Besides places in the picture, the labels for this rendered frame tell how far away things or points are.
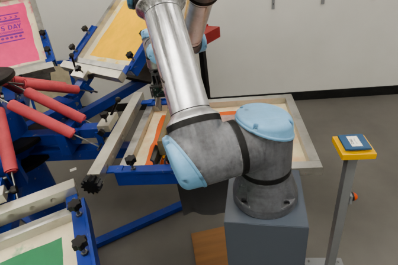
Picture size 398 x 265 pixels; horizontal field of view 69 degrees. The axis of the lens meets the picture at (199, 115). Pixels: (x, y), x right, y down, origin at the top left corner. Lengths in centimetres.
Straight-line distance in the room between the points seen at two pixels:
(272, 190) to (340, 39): 294
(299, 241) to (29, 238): 86
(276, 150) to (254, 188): 11
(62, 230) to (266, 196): 74
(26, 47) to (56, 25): 129
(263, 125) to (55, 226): 84
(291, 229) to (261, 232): 6
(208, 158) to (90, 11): 305
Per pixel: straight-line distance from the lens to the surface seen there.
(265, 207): 67
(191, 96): 57
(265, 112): 60
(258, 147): 57
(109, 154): 125
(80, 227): 106
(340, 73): 364
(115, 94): 203
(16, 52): 244
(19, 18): 268
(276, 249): 75
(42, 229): 117
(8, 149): 140
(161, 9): 65
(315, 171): 116
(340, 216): 162
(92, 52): 216
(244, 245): 75
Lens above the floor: 174
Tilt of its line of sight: 31 degrees down
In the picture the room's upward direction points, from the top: 8 degrees counter-clockwise
